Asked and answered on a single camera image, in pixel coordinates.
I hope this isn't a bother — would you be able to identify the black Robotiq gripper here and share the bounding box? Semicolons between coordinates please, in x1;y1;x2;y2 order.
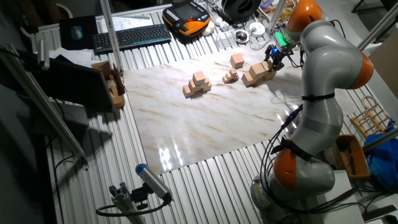
264;45;295;72

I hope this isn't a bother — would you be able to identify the round white power socket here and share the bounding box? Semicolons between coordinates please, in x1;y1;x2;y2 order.
248;21;266;39

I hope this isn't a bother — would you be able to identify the metal bowl with white rim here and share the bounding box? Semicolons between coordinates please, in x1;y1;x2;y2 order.
234;29;250;44

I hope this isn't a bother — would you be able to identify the clear gridded plastic box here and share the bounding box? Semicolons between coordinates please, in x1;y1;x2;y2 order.
215;30;237;50

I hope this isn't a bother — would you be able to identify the black filament spool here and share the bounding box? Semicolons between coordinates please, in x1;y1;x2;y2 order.
221;0;262;22

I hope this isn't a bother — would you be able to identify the white power adapter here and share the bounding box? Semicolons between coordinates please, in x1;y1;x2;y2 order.
211;15;230;32

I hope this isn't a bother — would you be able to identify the white egg shaped object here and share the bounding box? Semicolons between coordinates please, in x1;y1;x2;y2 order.
201;21;216;37

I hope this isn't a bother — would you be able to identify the black orange teach pendant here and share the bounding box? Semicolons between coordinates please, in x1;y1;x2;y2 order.
162;1;211;37

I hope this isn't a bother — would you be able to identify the wooden lattice rack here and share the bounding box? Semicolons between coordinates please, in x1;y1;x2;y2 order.
350;96;396;139

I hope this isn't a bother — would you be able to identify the marble pattern table mat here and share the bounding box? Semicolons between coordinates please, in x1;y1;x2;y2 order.
123;43;358;175

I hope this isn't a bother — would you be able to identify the brown cardboard sheet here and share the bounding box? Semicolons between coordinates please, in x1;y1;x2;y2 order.
369;32;398;91

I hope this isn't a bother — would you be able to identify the brown wooden tray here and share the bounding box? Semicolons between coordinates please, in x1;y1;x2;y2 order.
334;134;371;181

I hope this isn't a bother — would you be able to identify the black computer keyboard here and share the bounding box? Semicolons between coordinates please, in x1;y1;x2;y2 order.
92;23;172;56

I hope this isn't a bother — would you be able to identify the white paper sheet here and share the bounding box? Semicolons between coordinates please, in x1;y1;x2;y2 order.
96;14;153;34
49;47;102;68

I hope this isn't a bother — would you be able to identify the blue bag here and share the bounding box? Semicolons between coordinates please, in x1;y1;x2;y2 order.
363;119;398;191

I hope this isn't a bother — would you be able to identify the brown cardboard box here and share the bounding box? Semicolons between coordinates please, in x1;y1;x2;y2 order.
91;60;126;110

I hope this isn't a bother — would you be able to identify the dark computer mouse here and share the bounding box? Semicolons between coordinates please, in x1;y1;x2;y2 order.
70;25;84;40

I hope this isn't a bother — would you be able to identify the black flat panel screen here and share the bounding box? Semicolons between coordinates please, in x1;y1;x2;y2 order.
30;57;116;111

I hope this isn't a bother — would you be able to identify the short aluminium profile piece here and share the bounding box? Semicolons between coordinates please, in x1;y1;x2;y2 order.
108;182;146;224

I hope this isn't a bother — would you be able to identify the black mouse pad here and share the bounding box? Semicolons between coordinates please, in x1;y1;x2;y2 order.
58;15;99;51

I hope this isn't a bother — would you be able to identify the grey power cable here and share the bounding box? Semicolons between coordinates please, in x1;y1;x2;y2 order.
248;32;275;51

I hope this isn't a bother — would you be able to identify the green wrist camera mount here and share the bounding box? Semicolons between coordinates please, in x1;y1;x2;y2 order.
274;30;295;48

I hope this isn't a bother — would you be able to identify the aluminium frame post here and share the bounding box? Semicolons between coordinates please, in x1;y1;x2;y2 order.
266;0;287;35
99;0;124;74

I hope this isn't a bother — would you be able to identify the slanted aluminium frame beam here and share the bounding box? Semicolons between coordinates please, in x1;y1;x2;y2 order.
362;127;398;154
357;1;398;51
0;43;90;169

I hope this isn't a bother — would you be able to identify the silver camera with blue tip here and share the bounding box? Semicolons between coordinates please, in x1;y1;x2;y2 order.
135;163;174;203

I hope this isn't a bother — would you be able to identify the black camera cable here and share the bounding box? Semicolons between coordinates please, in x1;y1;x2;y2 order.
95;194;172;218

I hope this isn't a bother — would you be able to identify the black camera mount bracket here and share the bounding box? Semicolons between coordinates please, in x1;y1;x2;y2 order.
130;183;150;211

